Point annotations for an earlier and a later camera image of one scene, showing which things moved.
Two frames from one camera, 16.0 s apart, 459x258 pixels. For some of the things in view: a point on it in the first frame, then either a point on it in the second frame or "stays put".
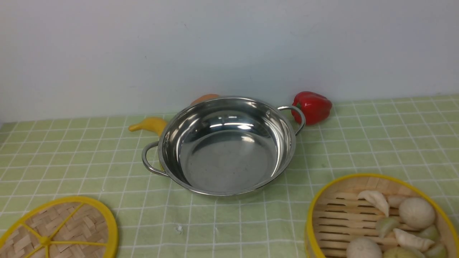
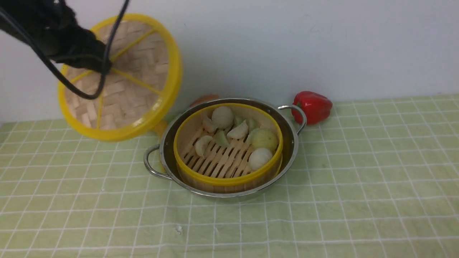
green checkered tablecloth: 102,162 stays put
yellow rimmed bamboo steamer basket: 339,215 → 226,148
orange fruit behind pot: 204,98 stays put
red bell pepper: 316,108 stays put
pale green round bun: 400,252 → 261,138
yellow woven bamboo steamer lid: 69,227 → 142,81
